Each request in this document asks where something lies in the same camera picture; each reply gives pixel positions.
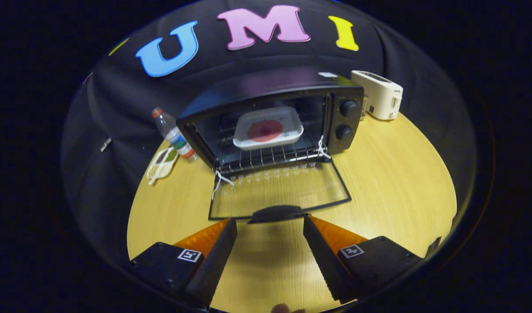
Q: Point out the white divided snack tray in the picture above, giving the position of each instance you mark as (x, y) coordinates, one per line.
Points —
(161, 167)

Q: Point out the white cloth clip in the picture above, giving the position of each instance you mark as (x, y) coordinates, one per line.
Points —
(105, 144)

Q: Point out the white square food plate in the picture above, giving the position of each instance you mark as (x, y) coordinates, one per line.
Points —
(287, 130)

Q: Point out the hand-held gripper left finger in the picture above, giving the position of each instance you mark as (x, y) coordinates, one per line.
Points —
(213, 269)

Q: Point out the black backdrop cloth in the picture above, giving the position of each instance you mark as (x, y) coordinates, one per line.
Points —
(118, 130)

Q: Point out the pink cloth clip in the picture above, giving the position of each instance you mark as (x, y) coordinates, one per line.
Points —
(88, 78)

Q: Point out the pink round food slice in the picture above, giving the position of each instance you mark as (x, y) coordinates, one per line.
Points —
(265, 131)

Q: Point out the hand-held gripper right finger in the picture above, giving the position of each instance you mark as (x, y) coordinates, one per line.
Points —
(324, 265)

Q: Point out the white pop-up toaster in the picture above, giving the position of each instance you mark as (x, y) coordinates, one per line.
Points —
(379, 95)

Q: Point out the clear plastic water bottle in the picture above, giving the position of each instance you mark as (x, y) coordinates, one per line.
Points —
(174, 137)

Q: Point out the black toaster oven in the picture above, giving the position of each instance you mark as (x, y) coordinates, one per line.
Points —
(346, 121)

